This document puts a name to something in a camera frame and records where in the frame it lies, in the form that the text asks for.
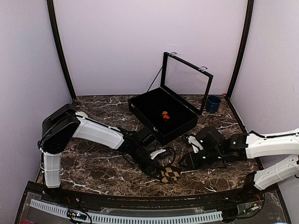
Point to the left black frame post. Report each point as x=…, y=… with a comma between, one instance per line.
x=59, y=48

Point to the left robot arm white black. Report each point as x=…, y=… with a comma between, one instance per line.
x=67, y=123

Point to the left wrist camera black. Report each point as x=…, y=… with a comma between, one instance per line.
x=145, y=136

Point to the black frame post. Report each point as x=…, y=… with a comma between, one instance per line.
x=242, y=47
x=59, y=48

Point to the beige round plate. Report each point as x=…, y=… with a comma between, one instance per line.
x=82, y=114

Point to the tan brown argyle sock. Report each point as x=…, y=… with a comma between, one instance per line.
x=167, y=175

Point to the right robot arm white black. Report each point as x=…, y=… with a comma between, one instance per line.
x=286, y=143

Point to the blue mug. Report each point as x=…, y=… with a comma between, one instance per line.
x=213, y=103

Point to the white slotted cable duct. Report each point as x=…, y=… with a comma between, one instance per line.
x=96, y=218

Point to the black display case box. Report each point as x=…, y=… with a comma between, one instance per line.
x=182, y=92

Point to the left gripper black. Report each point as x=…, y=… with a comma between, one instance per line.
x=150, y=168

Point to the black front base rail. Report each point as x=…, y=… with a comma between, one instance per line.
x=263, y=208

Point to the red orange argyle sock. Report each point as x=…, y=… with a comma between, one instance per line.
x=165, y=116

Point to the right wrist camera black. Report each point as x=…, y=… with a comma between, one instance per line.
x=209, y=137

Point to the right black frame post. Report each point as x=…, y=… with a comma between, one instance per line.
x=242, y=47

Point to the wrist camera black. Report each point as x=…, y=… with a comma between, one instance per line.
x=145, y=136
x=209, y=137

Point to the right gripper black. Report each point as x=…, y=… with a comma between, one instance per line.
x=195, y=158

